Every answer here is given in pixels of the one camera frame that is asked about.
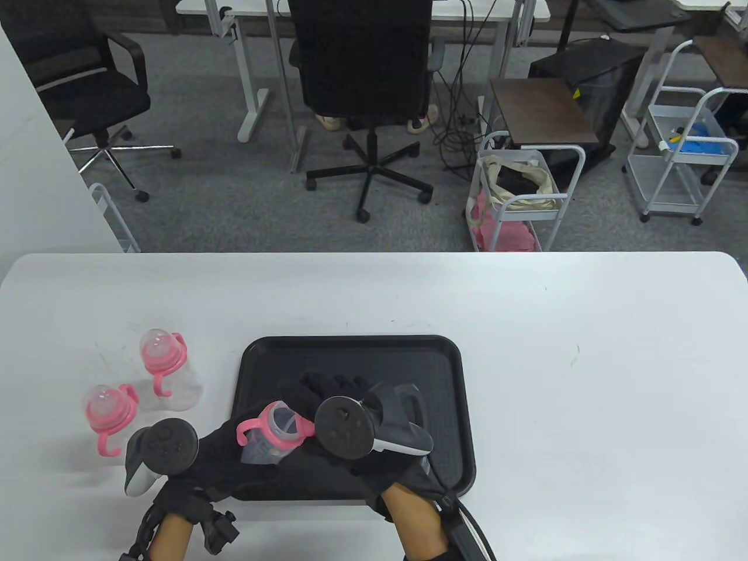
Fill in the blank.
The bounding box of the person's left hand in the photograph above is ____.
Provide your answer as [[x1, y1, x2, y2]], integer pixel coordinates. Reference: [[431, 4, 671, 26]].
[[155, 404, 282, 518]]

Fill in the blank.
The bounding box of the person's right hand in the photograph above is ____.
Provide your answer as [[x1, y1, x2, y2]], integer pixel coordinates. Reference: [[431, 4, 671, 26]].
[[278, 372, 462, 524]]

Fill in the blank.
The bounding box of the person's right forearm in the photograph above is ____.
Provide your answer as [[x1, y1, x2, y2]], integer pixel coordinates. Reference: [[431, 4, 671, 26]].
[[383, 482, 452, 561]]

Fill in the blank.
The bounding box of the person's left forearm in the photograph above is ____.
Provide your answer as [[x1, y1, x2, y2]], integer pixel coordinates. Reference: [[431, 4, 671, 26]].
[[149, 514, 195, 561]]

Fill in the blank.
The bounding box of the black and white controller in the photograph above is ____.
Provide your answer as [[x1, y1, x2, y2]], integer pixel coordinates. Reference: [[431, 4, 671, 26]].
[[123, 418, 200, 497], [314, 383, 435, 460]]

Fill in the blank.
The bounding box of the black wrist sensor module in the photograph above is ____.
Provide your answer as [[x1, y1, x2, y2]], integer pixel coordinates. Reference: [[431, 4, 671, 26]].
[[202, 508, 241, 555]]

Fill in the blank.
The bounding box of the black plastic tray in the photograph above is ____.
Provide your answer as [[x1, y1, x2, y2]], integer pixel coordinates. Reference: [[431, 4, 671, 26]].
[[221, 334, 477, 507]]

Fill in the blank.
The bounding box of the pink bag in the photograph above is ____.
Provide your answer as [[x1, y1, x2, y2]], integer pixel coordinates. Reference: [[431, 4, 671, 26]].
[[466, 193, 541, 253]]

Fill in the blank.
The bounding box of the white trolley cart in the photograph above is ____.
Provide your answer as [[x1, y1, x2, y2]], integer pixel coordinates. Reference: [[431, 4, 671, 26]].
[[622, 38, 742, 226], [466, 130, 587, 253]]

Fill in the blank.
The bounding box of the beige tote bag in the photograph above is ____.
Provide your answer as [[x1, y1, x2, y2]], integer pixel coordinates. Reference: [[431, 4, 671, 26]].
[[482, 155, 559, 211]]

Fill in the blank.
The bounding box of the white partition board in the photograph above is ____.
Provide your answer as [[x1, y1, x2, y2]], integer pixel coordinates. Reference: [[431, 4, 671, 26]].
[[0, 26, 125, 280]]

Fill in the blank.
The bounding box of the black office chair with armrests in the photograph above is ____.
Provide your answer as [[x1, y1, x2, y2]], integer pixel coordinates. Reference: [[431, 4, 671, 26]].
[[0, 0, 183, 203]]

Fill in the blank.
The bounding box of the brown side table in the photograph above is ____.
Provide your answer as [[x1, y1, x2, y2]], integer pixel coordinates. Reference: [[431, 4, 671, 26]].
[[489, 76, 617, 170]]

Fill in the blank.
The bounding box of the black high-back office chair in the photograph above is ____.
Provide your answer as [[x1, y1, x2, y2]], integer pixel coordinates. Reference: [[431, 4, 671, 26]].
[[288, 0, 448, 224]]

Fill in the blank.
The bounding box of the blue cloth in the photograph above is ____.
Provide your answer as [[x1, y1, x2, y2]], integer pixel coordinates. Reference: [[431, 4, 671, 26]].
[[660, 120, 738, 155]]

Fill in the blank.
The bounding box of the white desk with legs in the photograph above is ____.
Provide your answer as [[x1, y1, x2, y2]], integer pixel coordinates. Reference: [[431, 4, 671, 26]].
[[175, 0, 551, 174]]

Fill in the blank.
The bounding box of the black desk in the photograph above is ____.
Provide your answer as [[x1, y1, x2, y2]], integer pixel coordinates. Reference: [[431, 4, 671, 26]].
[[555, 0, 693, 56]]

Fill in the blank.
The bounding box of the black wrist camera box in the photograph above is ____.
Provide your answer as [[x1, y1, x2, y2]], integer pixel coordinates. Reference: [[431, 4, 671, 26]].
[[438, 494, 489, 561]]

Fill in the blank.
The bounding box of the black cable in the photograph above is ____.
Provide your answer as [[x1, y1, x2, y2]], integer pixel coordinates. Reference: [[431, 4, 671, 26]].
[[459, 500, 498, 561]]

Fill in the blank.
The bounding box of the aluminium frame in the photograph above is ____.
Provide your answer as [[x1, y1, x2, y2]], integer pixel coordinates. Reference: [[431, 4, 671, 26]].
[[264, 0, 309, 174]]

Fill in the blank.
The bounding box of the bundle of black cables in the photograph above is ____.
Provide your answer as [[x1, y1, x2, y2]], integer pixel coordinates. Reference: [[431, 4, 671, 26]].
[[430, 0, 497, 170]]

